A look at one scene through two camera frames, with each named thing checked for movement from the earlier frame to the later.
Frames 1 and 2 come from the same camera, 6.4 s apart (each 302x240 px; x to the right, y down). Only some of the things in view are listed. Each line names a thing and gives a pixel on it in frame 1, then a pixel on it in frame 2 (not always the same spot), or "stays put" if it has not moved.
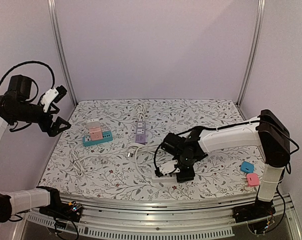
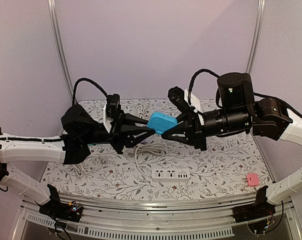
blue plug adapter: (247, 167) to (161, 121)
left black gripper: (53, 130) to (121, 134)
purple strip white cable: (140, 109) stays put
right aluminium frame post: (255, 51) stays put
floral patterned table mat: (107, 148) stays put
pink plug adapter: (252, 179) stays put
